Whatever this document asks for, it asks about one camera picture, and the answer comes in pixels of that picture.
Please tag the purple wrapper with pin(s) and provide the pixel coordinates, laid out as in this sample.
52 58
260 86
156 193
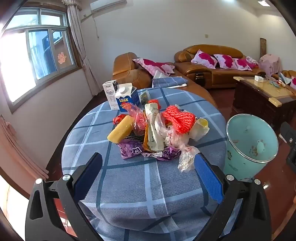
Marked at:
168 153
129 150

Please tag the yellow foam block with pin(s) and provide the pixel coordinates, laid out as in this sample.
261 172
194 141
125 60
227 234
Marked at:
120 131

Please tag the dark wooden coffee table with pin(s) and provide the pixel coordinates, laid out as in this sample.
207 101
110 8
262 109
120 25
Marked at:
254 102

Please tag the brown leather chaise sofa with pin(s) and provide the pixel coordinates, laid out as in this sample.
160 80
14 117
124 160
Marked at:
129 74

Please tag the pink cloth cover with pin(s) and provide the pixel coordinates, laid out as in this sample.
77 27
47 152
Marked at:
270 64

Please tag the pink pleated curtain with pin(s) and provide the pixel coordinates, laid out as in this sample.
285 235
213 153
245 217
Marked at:
18 148

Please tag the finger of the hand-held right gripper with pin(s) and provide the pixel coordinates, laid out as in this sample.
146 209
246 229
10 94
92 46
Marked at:
291 154
286 131

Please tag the translucent red plastic bag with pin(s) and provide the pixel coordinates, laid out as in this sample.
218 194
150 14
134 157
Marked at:
138 119

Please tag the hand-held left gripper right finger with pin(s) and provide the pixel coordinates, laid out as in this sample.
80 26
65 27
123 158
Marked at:
208 178

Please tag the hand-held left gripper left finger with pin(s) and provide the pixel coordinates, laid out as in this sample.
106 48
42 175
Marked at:
89 176

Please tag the light blue cloth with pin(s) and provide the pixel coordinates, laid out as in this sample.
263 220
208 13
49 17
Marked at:
285 77

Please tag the pink folded blanket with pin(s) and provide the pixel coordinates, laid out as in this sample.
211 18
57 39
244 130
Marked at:
252 61

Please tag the white air conditioner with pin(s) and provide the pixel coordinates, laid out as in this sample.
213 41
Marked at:
106 5

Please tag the white milk carton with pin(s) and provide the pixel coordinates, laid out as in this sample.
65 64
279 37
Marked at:
111 95

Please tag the teal plastic bin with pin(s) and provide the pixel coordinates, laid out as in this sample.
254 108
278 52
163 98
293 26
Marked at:
233 162

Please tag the beige snack packet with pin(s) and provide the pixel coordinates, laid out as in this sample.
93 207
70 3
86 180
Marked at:
153 136

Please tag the blue milk carton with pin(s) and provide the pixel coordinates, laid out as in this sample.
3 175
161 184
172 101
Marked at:
127 102

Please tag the yellow plastic bag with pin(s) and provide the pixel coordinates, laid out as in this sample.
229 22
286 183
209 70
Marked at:
201 127

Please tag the clear packet of dark snacks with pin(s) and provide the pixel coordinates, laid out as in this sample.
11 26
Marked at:
144 97

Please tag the rolled standing mat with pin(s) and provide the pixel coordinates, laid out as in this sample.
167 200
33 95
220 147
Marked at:
263 47

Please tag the red paper window decoration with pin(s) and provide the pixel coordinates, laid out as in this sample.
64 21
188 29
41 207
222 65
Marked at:
61 58

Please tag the pink printed clear bag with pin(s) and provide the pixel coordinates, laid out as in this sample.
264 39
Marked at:
174 136

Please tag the white tissue box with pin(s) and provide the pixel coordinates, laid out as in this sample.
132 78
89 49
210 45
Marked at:
259 78

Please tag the pale patterned curtain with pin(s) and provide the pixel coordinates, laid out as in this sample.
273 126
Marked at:
78 46

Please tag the pile of colourful packets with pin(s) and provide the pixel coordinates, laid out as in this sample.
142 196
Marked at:
274 83

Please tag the folded blue plaid cloth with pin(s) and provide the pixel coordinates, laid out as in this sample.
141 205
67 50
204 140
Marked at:
168 81

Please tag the pink floral pillow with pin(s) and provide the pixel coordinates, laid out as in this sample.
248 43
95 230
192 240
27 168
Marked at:
293 83
227 61
242 63
204 59
157 66

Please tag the red foil wrapper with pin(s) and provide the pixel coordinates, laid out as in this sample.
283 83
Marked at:
116 119

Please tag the window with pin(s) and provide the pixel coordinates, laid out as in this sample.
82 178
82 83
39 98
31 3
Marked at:
37 58

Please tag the white folded cloth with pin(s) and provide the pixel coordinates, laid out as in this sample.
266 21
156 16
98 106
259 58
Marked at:
159 74

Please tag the clear crinkled wrapper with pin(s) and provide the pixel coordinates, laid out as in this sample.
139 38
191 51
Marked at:
187 158

